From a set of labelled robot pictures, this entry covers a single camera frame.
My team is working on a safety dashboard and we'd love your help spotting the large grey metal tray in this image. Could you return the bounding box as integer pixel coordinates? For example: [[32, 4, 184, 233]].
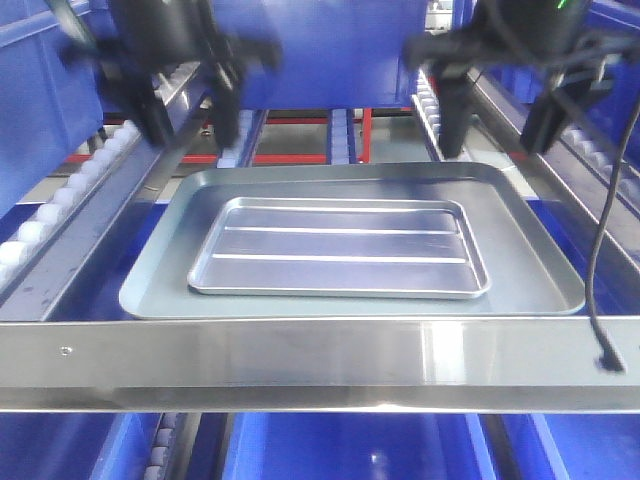
[[119, 162, 584, 319]]

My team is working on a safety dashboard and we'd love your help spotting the large blue bin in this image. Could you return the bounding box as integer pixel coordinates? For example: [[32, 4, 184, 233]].
[[1, 1, 103, 214], [485, 1, 639, 153]]

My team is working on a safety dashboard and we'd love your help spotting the centre white roller track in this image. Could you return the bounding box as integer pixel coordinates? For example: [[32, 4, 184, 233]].
[[326, 109, 357, 165]]

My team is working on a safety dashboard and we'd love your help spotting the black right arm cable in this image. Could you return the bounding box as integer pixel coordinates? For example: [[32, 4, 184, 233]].
[[544, 29, 640, 374]]

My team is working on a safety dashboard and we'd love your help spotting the blue bin below shelf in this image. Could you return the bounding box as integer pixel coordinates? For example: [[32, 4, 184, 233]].
[[222, 413, 497, 479]]

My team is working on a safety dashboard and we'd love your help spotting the far left roller track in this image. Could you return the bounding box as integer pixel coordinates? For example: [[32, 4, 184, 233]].
[[0, 64, 201, 296]]

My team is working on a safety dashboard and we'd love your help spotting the right white roller track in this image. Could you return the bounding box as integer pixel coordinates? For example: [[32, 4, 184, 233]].
[[412, 69, 444, 161]]

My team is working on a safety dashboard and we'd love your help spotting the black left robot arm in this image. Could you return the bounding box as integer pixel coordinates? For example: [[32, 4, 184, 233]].
[[47, 1, 282, 149]]

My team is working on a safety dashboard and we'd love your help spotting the left steel divider rail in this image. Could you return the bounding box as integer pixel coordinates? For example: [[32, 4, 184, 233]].
[[1, 62, 206, 322]]

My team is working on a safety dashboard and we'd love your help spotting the far right roller track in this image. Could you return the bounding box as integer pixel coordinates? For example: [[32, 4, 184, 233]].
[[561, 125, 639, 216]]

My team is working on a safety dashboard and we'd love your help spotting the large blue bin right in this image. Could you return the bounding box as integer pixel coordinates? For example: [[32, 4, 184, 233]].
[[485, 1, 639, 153]]

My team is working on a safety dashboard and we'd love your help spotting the red metal floor frame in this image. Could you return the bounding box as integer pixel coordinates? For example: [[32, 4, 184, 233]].
[[64, 107, 526, 168]]

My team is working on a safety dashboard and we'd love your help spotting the steel shelf front rail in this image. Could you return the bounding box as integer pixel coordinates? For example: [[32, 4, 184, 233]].
[[1, 316, 639, 413]]

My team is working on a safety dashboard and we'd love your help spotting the large blue bin left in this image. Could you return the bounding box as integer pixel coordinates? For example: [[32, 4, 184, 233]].
[[1, 1, 103, 214]]

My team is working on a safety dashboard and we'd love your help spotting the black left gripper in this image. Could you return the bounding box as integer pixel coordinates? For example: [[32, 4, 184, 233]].
[[59, 34, 283, 149]]

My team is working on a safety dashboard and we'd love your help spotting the ribbed silver metal tray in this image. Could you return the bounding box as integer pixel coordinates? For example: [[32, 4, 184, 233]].
[[188, 196, 491, 300]]

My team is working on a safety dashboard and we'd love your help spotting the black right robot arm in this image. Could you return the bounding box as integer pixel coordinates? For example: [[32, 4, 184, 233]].
[[403, 1, 639, 158]]

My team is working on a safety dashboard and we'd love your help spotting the white roller track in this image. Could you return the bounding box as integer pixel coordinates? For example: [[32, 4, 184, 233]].
[[412, 69, 444, 161], [216, 110, 269, 168], [326, 109, 357, 165]]

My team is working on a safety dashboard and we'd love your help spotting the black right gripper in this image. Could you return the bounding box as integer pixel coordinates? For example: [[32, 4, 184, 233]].
[[403, 27, 635, 159]]

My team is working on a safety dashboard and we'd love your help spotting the blue bin rear centre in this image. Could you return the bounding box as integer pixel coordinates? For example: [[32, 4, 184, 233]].
[[212, 1, 427, 110]]

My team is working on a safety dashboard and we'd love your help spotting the left white roller track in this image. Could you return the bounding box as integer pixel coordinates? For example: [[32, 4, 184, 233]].
[[216, 110, 269, 168]]

